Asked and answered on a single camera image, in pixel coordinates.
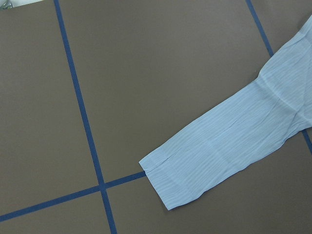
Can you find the light blue button shirt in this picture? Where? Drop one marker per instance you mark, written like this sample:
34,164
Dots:
243,129

